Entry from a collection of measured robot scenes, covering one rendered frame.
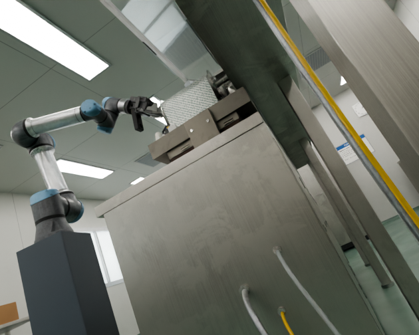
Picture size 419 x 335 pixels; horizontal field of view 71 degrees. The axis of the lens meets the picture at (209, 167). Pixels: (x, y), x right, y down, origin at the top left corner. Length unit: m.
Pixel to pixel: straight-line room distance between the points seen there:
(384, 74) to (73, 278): 1.13
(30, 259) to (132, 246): 0.46
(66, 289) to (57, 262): 0.11
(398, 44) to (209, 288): 0.75
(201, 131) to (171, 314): 0.57
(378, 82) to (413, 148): 0.07
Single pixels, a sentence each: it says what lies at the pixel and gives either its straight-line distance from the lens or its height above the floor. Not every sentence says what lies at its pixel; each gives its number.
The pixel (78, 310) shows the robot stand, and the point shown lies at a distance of 1.23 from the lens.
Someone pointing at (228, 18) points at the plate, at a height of 1.14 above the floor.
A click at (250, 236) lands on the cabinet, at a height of 0.58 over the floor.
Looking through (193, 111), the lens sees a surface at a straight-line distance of 1.27.
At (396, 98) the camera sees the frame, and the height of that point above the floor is 0.62.
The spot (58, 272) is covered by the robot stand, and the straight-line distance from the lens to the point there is 1.27.
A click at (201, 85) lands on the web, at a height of 1.25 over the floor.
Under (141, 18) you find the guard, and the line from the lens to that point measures 1.85.
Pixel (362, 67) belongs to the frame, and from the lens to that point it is 0.35.
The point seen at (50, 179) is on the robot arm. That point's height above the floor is 1.22.
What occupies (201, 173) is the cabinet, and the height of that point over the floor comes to 0.81.
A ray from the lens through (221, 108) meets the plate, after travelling 1.01.
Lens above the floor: 0.54
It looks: 18 degrees up
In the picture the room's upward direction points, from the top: 24 degrees counter-clockwise
